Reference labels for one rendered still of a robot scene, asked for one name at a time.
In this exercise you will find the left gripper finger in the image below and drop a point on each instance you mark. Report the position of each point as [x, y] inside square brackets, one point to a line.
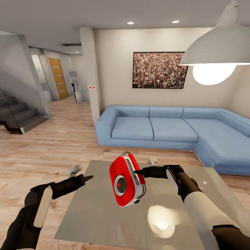
[88, 178]

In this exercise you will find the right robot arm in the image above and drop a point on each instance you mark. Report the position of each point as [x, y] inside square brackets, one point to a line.
[216, 230]

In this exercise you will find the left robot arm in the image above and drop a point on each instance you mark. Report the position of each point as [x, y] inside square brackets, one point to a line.
[24, 232]

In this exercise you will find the radio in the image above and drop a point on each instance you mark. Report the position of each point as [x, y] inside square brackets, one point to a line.
[127, 185]

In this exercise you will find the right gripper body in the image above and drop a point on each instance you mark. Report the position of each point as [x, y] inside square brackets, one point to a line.
[151, 171]

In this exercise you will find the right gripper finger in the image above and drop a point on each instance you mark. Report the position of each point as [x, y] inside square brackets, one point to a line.
[140, 172]

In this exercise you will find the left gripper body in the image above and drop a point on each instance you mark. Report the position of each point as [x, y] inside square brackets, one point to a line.
[74, 183]

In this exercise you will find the door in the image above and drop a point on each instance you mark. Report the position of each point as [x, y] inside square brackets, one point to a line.
[59, 78]

